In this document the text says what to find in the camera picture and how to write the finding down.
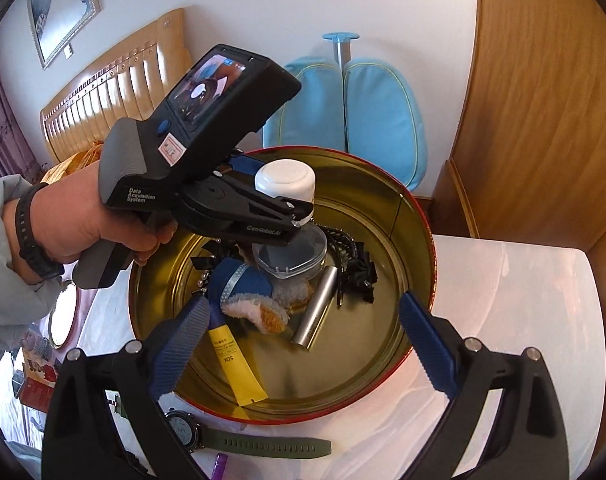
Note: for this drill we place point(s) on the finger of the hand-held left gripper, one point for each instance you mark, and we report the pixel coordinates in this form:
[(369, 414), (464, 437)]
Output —
[(245, 164), (263, 220)]

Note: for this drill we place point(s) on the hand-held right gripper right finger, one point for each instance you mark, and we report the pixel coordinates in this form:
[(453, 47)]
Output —
[(425, 342)]

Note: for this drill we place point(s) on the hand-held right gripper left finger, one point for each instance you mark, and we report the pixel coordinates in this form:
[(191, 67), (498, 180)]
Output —
[(178, 345)]

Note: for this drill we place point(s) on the white cream jar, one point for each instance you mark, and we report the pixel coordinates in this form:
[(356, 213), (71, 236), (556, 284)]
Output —
[(285, 180)]

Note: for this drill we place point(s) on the clear compact case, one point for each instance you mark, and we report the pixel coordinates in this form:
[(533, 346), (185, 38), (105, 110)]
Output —
[(293, 255)]

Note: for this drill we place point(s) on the red oval tin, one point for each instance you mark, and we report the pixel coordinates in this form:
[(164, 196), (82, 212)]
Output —
[(373, 340)]

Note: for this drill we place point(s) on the yellow cream tube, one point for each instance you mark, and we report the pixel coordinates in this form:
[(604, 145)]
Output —
[(233, 360)]

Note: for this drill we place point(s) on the blue plush coin purse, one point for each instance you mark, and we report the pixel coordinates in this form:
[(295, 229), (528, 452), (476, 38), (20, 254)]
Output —
[(248, 285)]

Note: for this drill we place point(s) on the black pearl hair bow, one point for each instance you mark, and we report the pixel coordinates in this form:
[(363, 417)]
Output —
[(203, 262)]

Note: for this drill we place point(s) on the black ribbon hair bow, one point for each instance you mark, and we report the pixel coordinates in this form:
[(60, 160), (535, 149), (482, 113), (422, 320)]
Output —
[(360, 272)]

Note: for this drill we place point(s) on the silver tube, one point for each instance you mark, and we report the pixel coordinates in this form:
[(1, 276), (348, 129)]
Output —
[(315, 310)]

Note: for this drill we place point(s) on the person's left forearm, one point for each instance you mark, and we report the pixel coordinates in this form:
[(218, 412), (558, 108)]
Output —
[(3, 280)]

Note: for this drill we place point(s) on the person's left hand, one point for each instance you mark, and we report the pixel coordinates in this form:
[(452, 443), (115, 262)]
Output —
[(73, 215)]

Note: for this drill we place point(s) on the orange pillow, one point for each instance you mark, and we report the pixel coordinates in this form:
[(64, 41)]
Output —
[(78, 162)]

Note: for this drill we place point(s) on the tan padded headboard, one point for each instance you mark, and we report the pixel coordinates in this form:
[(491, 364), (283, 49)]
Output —
[(128, 90)]

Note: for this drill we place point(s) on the round mirror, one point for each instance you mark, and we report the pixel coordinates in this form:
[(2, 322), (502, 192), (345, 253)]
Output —
[(63, 315)]

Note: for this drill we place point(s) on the small purple pen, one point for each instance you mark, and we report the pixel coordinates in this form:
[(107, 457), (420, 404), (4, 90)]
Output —
[(219, 467)]

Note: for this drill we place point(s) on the black wrist band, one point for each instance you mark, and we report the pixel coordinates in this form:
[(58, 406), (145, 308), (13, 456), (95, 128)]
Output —
[(25, 230)]

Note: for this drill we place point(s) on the green digital wristwatch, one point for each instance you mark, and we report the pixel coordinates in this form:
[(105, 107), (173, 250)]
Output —
[(263, 447)]

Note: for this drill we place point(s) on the red printed box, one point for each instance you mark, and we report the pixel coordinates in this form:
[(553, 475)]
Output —
[(38, 375)]

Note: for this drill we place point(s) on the light blue chair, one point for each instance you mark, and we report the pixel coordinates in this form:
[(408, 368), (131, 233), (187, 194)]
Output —
[(383, 115)]

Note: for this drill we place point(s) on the purple curtain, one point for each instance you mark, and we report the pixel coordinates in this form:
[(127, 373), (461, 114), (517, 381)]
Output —
[(3, 125)]

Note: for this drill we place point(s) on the wooden wardrobe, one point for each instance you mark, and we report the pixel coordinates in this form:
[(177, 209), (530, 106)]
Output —
[(543, 85)]

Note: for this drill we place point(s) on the silver picture frame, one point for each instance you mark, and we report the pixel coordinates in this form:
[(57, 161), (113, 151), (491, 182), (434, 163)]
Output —
[(63, 5)]

